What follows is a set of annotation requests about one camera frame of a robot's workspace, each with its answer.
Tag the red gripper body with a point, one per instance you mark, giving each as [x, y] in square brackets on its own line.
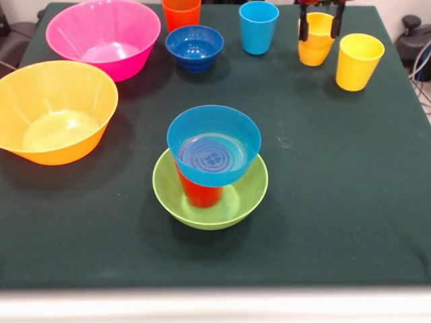
[309, 2]

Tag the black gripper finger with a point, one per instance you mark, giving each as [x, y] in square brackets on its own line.
[304, 25]
[336, 22]

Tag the light blue plastic bowl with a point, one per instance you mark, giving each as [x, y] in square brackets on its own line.
[235, 124]

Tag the green plastic bowl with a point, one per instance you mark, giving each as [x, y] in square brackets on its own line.
[249, 195]

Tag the red plastic cup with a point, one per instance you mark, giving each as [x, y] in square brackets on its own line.
[202, 195]

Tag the amber yellow plastic cup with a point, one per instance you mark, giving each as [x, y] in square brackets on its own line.
[314, 55]

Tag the light blue plastic cup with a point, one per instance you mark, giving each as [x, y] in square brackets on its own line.
[257, 37]

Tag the dark blue plastic bowl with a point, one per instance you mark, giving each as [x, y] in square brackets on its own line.
[194, 47]

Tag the orange plastic cup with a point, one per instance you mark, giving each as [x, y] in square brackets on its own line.
[182, 15]

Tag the dark green table cloth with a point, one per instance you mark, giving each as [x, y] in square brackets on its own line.
[320, 218]

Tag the large pink plastic bowl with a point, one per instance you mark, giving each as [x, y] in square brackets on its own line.
[101, 30]

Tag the large yellow-orange plastic bowl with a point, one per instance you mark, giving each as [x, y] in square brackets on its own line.
[50, 101]

